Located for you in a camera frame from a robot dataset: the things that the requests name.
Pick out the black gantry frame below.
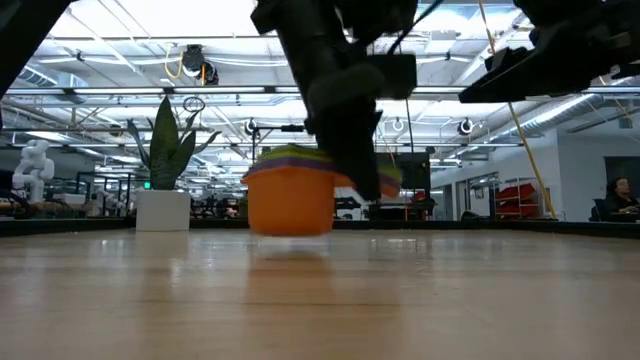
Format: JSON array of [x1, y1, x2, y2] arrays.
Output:
[[251, 124, 314, 151]]

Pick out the orange measuring cup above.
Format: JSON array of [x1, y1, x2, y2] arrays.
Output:
[[241, 164, 404, 238]]

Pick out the long ceiling light strip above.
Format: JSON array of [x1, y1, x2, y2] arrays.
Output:
[[0, 85, 640, 96]]

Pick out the black screen panel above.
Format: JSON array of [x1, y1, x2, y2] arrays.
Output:
[[397, 151, 432, 192]]

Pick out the silver ceiling air duct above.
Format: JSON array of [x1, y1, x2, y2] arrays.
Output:
[[499, 92, 640, 141], [0, 52, 89, 105]]

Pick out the shelf with red bins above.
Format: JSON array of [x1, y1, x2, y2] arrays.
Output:
[[493, 182, 541, 220]]

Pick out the black hanging cable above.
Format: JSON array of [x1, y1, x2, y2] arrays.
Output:
[[405, 98, 417, 154]]

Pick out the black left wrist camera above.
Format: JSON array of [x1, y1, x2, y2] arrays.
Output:
[[370, 52, 419, 100]]

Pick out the black aluminium table frame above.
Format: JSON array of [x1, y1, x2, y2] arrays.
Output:
[[0, 217, 640, 239]]

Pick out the large ceiling cable reel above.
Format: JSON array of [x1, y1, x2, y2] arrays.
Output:
[[179, 43, 220, 87]]

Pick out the snake plant in white pot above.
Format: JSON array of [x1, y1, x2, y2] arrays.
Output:
[[127, 96, 222, 232]]

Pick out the white humanoid robot figure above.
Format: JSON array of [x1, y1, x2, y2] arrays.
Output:
[[10, 138, 56, 205]]

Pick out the person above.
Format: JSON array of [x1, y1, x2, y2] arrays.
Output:
[[591, 176, 640, 224]]

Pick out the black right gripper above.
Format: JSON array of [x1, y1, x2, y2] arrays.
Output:
[[457, 0, 640, 105]]

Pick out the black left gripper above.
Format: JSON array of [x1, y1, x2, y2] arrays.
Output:
[[251, 0, 419, 202]]

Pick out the yellow hanging cable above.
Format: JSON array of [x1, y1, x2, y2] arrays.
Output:
[[477, 0, 560, 221]]

